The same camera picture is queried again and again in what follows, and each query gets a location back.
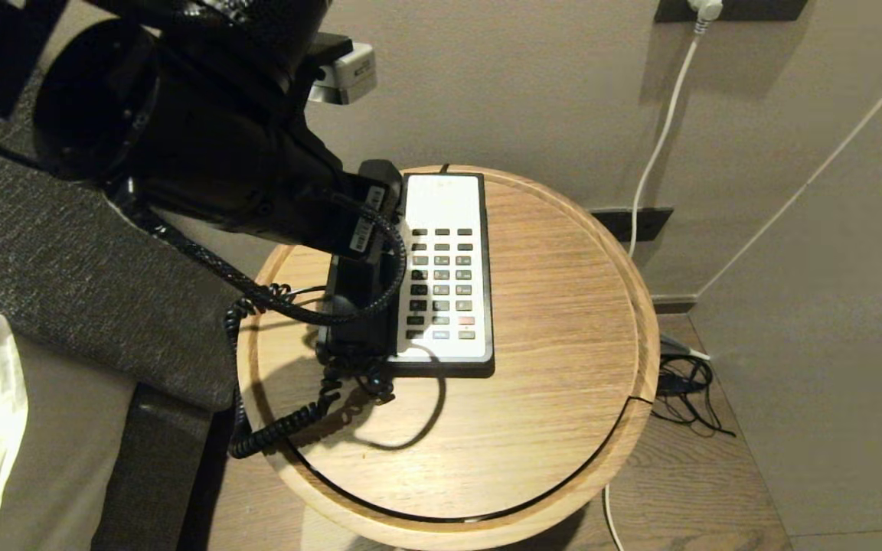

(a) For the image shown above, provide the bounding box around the black and white phone base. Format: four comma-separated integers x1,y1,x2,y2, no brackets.
317,173,496,377

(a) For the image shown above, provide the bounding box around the black telephone handset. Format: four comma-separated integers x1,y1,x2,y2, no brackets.
317,158,405,362

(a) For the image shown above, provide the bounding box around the black phone cord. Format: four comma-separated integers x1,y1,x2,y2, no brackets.
225,282,397,459

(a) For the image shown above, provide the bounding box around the round wooden side table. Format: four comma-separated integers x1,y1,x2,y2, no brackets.
237,165,660,550

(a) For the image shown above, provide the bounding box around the dark grey fabric headboard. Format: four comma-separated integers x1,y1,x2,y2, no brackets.
0,88,241,414

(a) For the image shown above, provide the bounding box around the dark grey bed base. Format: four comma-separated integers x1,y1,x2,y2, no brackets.
93,383,217,551

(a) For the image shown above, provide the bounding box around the beige mattress side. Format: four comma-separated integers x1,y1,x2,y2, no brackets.
0,333,140,551

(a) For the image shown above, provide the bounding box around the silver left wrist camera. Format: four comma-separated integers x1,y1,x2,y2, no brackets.
306,32,378,106

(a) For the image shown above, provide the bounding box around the small black wall socket plate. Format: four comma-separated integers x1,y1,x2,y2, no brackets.
590,207,674,245

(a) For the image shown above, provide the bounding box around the grey white cable plug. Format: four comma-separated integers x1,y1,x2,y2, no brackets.
659,337,711,363

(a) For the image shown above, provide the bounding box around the tangled black cable bundle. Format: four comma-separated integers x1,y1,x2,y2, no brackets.
650,354,737,439

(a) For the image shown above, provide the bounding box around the white power cable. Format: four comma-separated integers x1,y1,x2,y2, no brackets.
602,21,708,551

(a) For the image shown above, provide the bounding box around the wide black wall socket panel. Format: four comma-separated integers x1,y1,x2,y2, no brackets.
654,0,808,23

